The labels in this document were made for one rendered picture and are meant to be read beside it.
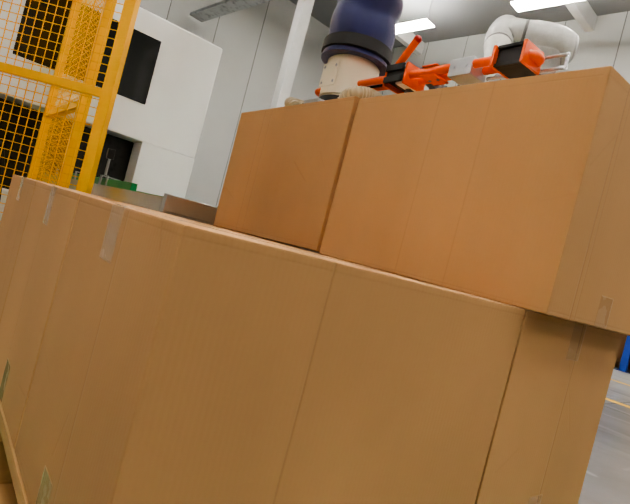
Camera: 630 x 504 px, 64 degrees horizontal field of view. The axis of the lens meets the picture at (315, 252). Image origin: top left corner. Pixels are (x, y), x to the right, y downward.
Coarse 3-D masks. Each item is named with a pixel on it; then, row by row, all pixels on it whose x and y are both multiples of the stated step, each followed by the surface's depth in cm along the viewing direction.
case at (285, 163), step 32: (352, 96) 127; (256, 128) 163; (288, 128) 148; (320, 128) 135; (256, 160) 159; (288, 160) 144; (320, 160) 132; (224, 192) 172; (256, 192) 155; (288, 192) 141; (320, 192) 129; (224, 224) 167; (256, 224) 151; (288, 224) 138; (320, 224) 127
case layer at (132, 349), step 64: (64, 192) 84; (0, 256) 126; (64, 256) 76; (128, 256) 54; (192, 256) 46; (256, 256) 50; (320, 256) 69; (0, 320) 108; (64, 320) 69; (128, 320) 50; (192, 320) 47; (256, 320) 51; (320, 320) 56; (384, 320) 62; (448, 320) 70; (512, 320) 79; (0, 384) 94; (64, 384) 63; (128, 384) 47; (192, 384) 48; (256, 384) 52; (320, 384) 57; (384, 384) 64; (448, 384) 72; (512, 384) 82; (576, 384) 97; (64, 448) 58; (128, 448) 45; (192, 448) 49; (256, 448) 53; (320, 448) 59; (384, 448) 66; (448, 448) 74; (512, 448) 86; (576, 448) 101
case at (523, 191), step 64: (384, 128) 116; (448, 128) 101; (512, 128) 90; (576, 128) 81; (384, 192) 112; (448, 192) 98; (512, 192) 87; (576, 192) 79; (384, 256) 108; (448, 256) 95; (512, 256) 85; (576, 256) 81; (576, 320) 85
